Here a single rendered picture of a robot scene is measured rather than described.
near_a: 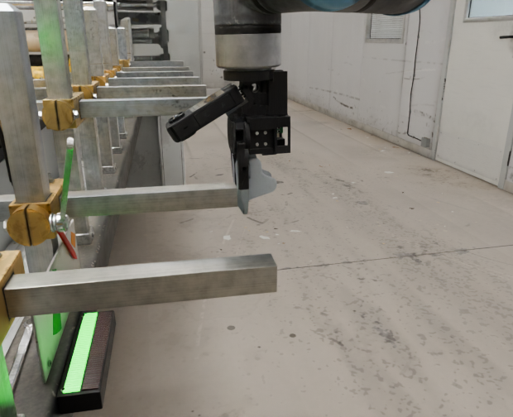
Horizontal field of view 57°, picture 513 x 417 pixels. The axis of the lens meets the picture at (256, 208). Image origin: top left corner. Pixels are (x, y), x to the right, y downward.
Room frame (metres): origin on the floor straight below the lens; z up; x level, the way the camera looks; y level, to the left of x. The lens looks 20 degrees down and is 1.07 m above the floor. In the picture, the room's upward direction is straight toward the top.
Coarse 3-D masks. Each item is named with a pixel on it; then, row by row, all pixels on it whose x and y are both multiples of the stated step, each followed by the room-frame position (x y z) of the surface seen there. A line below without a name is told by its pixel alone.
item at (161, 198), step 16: (80, 192) 0.64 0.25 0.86; (96, 192) 0.64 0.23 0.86; (112, 192) 0.64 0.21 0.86; (128, 192) 0.64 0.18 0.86; (144, 192) 0.64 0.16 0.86; (160, 192) 0.64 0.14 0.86; (176, 192) 0.65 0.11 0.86; (192, 192) 0.65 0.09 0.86; (208, 192) 0.65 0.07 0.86; (224, 192) 0.66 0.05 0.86; (0, 208) 0.60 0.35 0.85; (80, 208) 0.62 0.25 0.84; (96, 208) 0.62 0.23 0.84; (112, 208) 0.63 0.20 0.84; (128, 208) 0.63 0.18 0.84; (144, 208) 0.64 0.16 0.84; (160, 208) 0.64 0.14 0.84; (176, 208) 0.65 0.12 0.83; (192, 208) 0.65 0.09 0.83
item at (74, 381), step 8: (88, 320) 0.56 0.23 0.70; (80, 328) 0.54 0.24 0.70; (88, 328) 0.54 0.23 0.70; (80, 336) 0.52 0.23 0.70; (88, 336) 0.52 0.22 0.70; (80, 344) 0.50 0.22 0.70; (88, 344) 0.50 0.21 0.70; (80, 352) 0.49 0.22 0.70; (88, 352) 0.49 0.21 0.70; (72, 360) 0.47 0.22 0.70; (80, 360) 0.47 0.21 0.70; (72, 368) 0.46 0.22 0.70; (80, 368) 0.46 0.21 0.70; (72, 376) 0.44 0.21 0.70; (80, 376) 0.44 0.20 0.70; (72, 384) 0.43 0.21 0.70; (80, 384) 0.43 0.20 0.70; (64, 392) 0.42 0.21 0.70
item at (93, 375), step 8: (104, 312) 0.58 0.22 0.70; (112, 312) 0.58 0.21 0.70; (104, 320) 0.56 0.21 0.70; (96, 328) 0.54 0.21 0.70; (104, 328) 0.54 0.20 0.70; (96, 336) 0.52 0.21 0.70; (104, 336) 0.52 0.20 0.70; (96, 344) 0.50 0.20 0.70; (104, 344) 0.50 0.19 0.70; (96, 352) 0.49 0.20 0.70; (104, 352) 0.49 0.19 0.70; (96, 360) 0.47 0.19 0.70; (88, 368) 0.46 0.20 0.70; (96, 368) 0.46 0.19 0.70; (88, 376) 0.44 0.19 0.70; (96, 376) 0.44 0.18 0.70; (88, 384) 0.43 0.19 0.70; (96, 384) 0.43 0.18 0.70
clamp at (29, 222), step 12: (60, 180) 0.67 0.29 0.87; (60, 192) 0.63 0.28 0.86; (12, 204) 0.56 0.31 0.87; (24, 204) 0.56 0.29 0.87; (36, 204) 0.56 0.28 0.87; (48, 204) 0.57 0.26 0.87; (12, 216) 0.54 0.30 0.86; (24, 216) 0.54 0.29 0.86; (36, 216) 0.54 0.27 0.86; (48, 216) 0.56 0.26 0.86; (12, 228) 0.54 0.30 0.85; (24, 228) 0.54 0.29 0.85; (36, 228) 0.54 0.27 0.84; (48, 228) 0.55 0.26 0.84; (24, 240) 0.54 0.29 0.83; (36, 240) 0.54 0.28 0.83
